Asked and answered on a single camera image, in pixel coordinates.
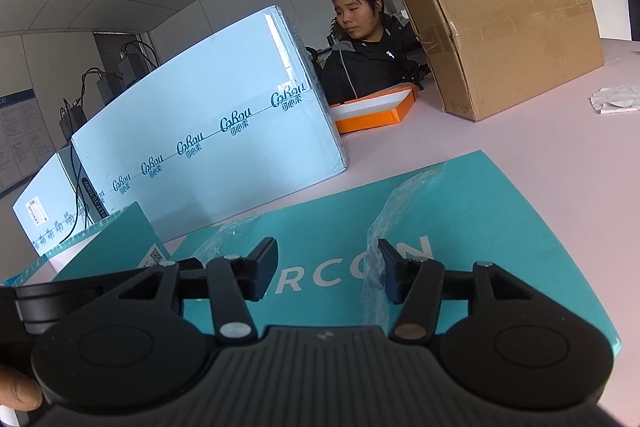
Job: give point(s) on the black power adapter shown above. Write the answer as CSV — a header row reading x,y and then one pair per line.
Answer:
x,y
66,124
132,67
109,89
79,118

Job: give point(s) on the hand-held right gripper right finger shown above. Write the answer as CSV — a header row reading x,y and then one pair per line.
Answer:
x,y
395,272

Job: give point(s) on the crumpled white paper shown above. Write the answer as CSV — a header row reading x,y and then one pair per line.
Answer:
x,y
617,99

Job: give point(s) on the grey door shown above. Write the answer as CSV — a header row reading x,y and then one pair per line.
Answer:
x,y
107,52

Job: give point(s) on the orange box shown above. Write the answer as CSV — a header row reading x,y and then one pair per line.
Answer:
x,y
370,119

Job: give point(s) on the wall poster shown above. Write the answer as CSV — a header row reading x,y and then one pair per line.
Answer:
x,y
17,142

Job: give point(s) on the person's left hand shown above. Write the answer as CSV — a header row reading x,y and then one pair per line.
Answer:
x,y
20,389

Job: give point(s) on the patterned teal box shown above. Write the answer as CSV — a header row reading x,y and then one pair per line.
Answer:
x,y
120,237

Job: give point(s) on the white counter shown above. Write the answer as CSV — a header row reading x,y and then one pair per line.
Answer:
x,y
610,7

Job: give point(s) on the labelled light blue carton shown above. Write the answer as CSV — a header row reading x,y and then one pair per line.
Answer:
x,y
45,187

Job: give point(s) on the brown cardboard box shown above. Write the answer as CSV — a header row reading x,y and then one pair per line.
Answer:
x,y
500,32

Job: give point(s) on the clear plastic film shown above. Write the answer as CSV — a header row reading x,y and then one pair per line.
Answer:
x,y
385,217

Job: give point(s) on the pink desktop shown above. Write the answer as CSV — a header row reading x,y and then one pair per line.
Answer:
x,y
500,142

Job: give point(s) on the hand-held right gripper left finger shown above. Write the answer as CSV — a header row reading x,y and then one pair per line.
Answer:
x,y
260,272

